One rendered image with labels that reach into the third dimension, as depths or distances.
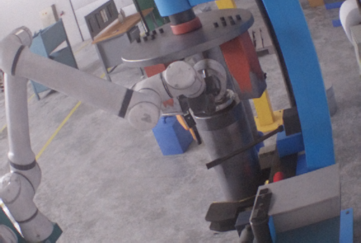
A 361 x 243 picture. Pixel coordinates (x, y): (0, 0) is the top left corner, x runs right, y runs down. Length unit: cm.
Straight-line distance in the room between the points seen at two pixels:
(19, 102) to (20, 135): 15
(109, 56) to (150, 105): 680
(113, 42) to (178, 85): 658
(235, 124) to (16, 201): 105
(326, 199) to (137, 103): 80
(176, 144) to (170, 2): 334
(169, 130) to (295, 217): 345
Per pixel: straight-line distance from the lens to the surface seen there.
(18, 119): 167
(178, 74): 147
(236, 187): 212
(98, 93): 138
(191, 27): 186
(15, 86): 162
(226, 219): 207
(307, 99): 185
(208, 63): 197
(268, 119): 489
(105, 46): 810
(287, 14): 172
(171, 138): 501
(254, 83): 184
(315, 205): 165
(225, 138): 197
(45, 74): 140
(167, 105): 208
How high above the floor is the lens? 224
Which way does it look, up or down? 20 degrees down
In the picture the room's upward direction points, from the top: 22 degrees counter-clockwise
